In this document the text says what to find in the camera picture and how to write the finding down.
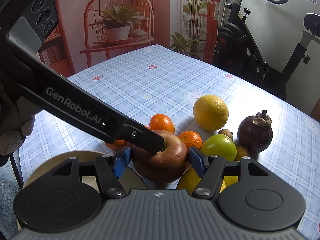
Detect blue plaid tablecloth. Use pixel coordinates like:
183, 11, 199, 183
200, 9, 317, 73
16, 45, 319, 239

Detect large red apple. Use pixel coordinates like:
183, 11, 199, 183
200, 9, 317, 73
131, 129, 189, 184

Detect small yellow-green apple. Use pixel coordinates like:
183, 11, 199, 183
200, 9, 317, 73
220, 176, 238, 193

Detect green apple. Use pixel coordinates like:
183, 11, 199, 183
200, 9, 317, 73
200, 134, 237, 161

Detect purple mangosteen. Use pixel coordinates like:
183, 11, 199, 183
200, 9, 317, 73
238, 110, 273, 154

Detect black exercise bike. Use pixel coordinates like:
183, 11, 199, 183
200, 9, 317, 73
212, 0, 319, 100

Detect beige round plate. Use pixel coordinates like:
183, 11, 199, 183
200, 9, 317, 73
23, 150, 148, 192

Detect printed room backdrop poster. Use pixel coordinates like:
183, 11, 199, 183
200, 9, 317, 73
39, 0, 220, 77

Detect orange citrus fruit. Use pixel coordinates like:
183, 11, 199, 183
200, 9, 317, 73
149, 114, 175, 133

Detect small brown longan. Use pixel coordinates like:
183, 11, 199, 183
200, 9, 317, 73
218, 129, 234, 140
234, 146, 251, 161

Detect yellow lemon near plate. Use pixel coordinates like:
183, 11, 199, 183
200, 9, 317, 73
176, 167, 201, 195

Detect gloved operator hand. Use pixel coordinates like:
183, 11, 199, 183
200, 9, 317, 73
1, 86, 42, 166

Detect small mandarin orange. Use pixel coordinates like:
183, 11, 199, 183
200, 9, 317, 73
105, 140, 127, 151
178, 131, 202, 149

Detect large yellow lemon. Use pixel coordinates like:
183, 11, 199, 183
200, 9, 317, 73
193, 95, 229, 131

